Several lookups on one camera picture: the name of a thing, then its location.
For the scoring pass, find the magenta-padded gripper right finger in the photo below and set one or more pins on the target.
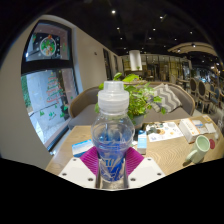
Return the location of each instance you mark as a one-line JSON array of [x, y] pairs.
[[135, 161]]

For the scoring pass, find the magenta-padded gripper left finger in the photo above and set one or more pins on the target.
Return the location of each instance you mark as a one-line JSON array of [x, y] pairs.
[[87, 163]]

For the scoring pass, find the clear blue-label water bottle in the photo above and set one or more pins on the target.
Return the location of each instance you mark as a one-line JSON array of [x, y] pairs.
[[112, 133]]

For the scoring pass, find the blue and white card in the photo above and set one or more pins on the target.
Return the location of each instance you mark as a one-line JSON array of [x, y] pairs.
[[81, 147]]

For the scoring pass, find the small light blue tissue pack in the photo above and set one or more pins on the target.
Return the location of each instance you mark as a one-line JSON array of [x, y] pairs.
[[142, 142]]

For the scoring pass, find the printed white menu sheet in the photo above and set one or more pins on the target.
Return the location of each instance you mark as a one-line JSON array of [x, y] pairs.
[[165, 131]]

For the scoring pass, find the grey curved sofa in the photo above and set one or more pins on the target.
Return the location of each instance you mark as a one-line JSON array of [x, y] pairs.
[[83, 113]]

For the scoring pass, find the green potted plant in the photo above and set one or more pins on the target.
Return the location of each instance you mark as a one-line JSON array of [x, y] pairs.
[[141, 100]]

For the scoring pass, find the white oblong box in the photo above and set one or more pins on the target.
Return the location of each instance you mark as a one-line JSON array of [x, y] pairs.
[[189, 130]]

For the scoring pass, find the pale green mug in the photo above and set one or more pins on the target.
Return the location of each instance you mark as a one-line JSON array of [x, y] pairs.
[[200, 148]]

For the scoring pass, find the white leaflets stack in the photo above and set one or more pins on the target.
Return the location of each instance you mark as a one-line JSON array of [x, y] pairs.
[[199, 124]]

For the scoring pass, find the flat round red coaster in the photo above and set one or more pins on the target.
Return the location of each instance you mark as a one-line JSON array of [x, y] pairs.
[[212, 144]]

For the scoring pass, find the window with festive decorations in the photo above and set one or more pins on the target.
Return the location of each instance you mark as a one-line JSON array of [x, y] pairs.
[[50, 90]]

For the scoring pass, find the white paper napkin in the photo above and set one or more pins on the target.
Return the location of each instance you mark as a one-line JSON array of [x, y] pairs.
[[210, 128]]

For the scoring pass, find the group of dining chairs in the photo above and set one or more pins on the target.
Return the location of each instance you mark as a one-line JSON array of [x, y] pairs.
[[201, 91]]

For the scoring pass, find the white round pillar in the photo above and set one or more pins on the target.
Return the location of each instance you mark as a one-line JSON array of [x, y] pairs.
[[135, 60]]

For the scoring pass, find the group of ceiling spotlights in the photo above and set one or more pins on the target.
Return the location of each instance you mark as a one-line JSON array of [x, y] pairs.
[[113, 11]]

